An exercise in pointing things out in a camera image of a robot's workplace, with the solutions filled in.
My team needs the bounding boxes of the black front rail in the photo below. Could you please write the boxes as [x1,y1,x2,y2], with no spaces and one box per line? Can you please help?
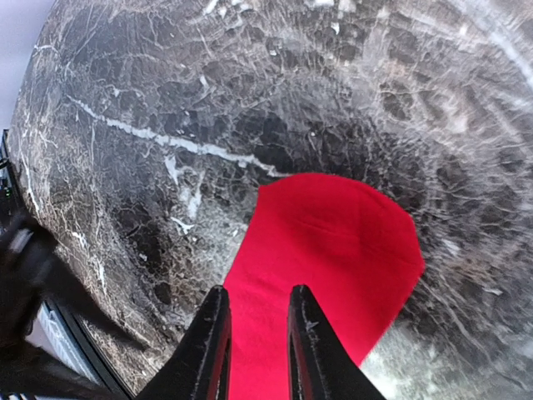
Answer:
[1,129,133,399]

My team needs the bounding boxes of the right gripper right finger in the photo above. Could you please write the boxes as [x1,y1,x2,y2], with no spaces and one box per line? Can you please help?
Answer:
[287,285,384,400]

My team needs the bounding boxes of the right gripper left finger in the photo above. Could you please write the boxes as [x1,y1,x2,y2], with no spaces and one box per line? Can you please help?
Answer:
[136,286,232,400]

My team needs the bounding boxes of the red sock plain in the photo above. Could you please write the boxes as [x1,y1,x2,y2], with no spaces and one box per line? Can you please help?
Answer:
[224,173,424,399]

